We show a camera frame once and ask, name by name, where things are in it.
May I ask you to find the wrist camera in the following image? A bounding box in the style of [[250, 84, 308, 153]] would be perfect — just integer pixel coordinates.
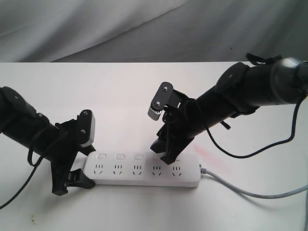
[[76, 109, 95, 147], [148, 82, 187, 121]]

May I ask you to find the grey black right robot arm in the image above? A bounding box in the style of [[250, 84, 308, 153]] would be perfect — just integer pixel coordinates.
[[148, 53, 308, 165]]

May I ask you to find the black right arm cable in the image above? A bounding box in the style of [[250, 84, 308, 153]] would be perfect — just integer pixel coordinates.
[[206, 96, 308, 159]]

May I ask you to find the white five-outlet power strip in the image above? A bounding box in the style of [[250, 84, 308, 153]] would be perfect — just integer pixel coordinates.
[[83, 151, 201, 188]]

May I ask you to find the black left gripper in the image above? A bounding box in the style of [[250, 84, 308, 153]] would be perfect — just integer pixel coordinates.
[[51, 121, 95, 195]]

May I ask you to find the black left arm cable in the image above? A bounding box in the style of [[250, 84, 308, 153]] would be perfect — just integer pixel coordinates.
[[0, 125, 67, 209]]

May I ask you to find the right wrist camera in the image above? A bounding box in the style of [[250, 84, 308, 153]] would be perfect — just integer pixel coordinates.
[[148, 82, 187, 121]]

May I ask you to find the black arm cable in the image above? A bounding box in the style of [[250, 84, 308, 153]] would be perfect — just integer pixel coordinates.
[[0, 125, 67, 209], [206, 96, 308, 159]]

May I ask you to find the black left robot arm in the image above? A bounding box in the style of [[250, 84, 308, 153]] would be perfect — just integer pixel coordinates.
[[0, 87, 95, 196]]

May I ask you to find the grey backdrop cloth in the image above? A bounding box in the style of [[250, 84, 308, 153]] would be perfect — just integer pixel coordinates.
[[0, 0, 308, 62]]

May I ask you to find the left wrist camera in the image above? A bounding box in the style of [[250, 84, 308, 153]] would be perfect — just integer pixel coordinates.
[[76, 109, 95, 147]]

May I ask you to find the grey power cable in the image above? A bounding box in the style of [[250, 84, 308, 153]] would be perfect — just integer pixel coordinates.
[[198, 165, 308, 200]]

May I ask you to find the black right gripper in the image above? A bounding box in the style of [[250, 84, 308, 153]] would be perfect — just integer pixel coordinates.
[[150, 100, 205, 165]]

